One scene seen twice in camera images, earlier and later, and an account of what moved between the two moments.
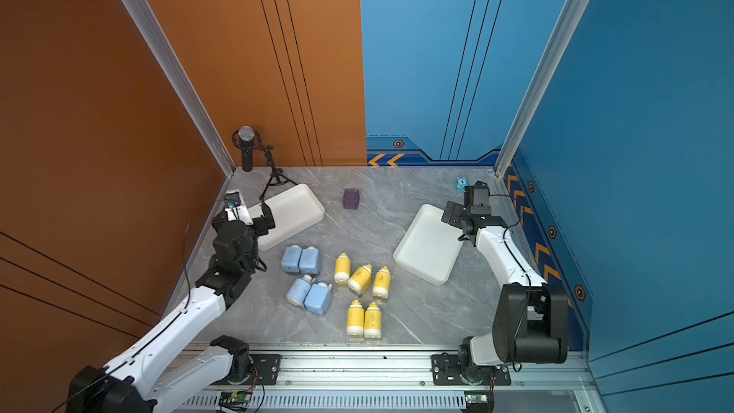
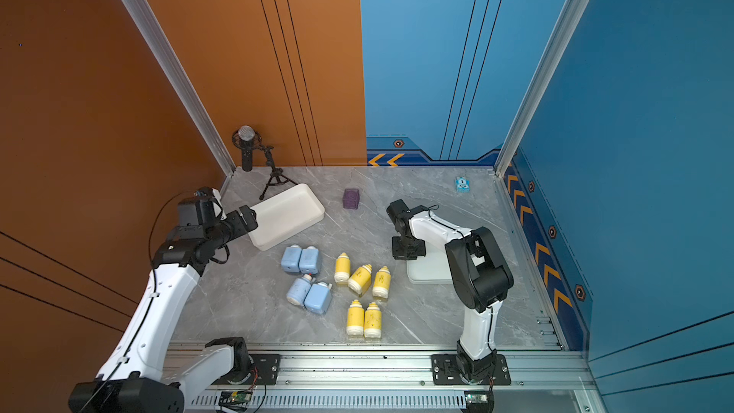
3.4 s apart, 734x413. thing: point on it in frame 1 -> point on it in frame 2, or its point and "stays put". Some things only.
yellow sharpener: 373,322 stays put
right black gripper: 453,217 -> 419,251
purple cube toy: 351,199 stays put
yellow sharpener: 382,283 stays put
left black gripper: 259,228 -> 239,228
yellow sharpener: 360,279 stays put
